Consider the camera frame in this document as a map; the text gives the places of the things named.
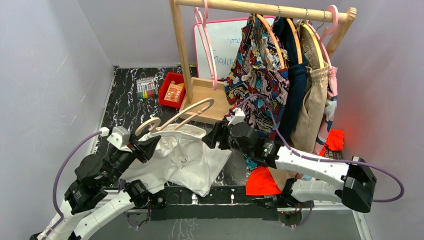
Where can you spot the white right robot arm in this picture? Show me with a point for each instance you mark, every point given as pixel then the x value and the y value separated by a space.
pixel 351 183

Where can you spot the wooden hanger with comic shorts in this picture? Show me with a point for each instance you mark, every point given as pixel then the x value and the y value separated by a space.
pixel 273 37

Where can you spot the comic print shorts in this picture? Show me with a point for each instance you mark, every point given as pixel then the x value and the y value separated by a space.
pixel 256 82

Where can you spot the wooden hanger with navy shorts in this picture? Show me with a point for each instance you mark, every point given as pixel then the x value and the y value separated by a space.
pixel 292 44

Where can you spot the orange card box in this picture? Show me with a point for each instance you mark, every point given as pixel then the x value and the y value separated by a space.
pixel 174 92

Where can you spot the white shorts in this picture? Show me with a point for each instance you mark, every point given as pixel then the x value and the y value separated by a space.
pixel 180 157

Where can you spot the marker pen pack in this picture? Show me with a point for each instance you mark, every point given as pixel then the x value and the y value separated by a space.
pixel 146 88

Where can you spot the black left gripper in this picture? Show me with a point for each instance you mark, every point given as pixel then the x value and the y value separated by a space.
pixel 147 146

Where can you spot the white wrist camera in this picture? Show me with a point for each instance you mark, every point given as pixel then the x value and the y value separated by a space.
pixel 120 138
pixel 237 116

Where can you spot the whiteboard with pink frame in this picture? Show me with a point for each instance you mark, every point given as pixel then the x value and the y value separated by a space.
pixel 225 38

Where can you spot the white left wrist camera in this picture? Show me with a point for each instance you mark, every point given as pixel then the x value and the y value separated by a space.
pixel 120 138

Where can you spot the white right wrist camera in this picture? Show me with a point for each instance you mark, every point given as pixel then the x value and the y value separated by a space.
pixel 237 116

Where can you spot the black printed card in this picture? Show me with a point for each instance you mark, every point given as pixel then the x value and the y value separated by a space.
pixel 333 155

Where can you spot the wooden hanger with beige shorts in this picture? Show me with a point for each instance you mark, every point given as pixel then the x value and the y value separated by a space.
pixel 309 45

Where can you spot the red plastic bin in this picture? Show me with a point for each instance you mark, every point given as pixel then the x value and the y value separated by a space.
pixel 176 78

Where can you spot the pink hanger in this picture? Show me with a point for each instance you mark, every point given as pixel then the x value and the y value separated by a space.
pixel 200 22
pixel 329 30

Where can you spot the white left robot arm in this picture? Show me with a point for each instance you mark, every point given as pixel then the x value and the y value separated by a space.
pixel 77 216

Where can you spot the navy shorts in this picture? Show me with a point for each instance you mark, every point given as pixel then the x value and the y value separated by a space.
pixel 297 77

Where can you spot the orange cloth front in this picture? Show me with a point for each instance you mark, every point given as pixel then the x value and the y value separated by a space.
pixel 261 183

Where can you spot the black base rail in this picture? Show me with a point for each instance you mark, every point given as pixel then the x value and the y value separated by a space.
pixel 222 202

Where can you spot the beige shorts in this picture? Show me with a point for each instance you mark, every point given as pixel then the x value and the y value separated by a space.
pixel 304 135

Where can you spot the red knit cloth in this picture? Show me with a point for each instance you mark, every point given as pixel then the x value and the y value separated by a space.
pixel 334 142

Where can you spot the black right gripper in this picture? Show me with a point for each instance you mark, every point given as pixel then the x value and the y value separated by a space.
pixel 210 139

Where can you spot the wooden clothes rack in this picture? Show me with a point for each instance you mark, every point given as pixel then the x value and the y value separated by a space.
pixel 201 101

